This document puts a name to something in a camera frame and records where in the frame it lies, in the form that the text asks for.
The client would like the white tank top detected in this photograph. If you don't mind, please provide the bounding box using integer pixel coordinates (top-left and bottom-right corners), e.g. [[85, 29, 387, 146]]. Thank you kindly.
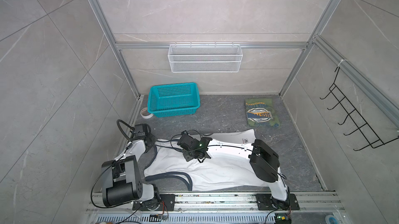
[[144, 147, 287, 197]]

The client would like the teal plastic basket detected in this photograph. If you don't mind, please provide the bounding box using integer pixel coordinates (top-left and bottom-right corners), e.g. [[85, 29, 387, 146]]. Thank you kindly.
[[148, 82, 201, 118]]

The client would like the green tank top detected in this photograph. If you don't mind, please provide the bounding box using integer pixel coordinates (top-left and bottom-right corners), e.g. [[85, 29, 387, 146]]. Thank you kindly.
[[245, 98, 280, 128]]

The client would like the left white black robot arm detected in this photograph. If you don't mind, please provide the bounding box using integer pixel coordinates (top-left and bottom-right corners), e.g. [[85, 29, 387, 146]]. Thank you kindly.
[[99, 120, 176, 211]]

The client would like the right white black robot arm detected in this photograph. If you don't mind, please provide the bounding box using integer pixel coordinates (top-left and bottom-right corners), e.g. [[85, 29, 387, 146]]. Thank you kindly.
[[177, 132, 299, 211]]

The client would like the roll of tape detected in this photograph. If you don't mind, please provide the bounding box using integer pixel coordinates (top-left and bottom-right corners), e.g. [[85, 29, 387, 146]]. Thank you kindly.
[[140, 107, 154, 119]]

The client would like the blue tape roll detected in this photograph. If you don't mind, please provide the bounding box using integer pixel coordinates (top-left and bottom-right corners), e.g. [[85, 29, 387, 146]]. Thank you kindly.
[[325, 215, 342, 224]]

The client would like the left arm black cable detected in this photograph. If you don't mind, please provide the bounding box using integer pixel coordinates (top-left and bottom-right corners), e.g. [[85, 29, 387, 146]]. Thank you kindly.
[[90, 119, 136, 209]]

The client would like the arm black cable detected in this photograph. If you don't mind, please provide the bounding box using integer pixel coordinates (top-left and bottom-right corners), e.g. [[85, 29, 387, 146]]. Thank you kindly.
[[90, 119, 136, 209], [154, 130, 287, 181]]

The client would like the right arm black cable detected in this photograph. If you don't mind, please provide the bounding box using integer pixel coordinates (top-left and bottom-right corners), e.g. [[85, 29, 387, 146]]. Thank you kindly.
[[154, 130, 287, 181]]

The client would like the white wire mesh shelf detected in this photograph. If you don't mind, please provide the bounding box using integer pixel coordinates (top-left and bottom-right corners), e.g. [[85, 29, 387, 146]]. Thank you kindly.
[[168, 44, 243, 73]]

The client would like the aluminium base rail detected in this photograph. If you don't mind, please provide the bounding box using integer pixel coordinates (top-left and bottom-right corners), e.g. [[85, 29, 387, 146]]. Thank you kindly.
[[82, 191, 351, 224]]

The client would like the black wire hook rack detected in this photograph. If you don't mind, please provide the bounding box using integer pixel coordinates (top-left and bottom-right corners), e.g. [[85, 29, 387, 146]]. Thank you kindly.
[[320, 68, 399, 151]]

